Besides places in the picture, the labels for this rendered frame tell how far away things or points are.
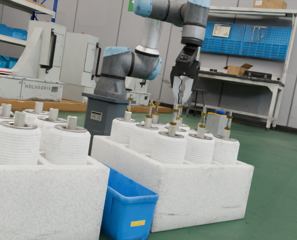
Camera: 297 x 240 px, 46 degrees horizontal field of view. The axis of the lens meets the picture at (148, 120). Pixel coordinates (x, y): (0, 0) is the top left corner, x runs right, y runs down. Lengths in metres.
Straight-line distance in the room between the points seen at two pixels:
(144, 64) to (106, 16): 6.22
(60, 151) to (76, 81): 3.05
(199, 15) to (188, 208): 0.59
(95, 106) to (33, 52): 1.90
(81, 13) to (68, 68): 4.40
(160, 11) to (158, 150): 0.49
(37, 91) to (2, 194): 2.56
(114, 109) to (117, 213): 0.76
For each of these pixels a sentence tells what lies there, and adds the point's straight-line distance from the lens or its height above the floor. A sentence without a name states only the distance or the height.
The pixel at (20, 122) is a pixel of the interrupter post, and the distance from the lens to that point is 0.78.
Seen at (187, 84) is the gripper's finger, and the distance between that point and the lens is 1.15.
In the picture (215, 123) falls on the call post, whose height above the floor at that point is 0.28.
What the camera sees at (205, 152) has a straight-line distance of 1.05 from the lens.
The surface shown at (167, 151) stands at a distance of 0.96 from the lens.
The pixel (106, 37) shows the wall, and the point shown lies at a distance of 7.69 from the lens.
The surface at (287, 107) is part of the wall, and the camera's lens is 6.23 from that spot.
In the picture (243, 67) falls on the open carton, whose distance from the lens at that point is 5.98.
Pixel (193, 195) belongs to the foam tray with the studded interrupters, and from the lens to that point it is 1.02.
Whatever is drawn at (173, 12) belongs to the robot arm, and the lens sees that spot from 1.24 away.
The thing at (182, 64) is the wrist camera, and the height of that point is 0.46.
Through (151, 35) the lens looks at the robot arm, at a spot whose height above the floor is 0.60.
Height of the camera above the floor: 0.38
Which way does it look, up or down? 6 degrees down
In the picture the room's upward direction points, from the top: 10 degrees clockwise
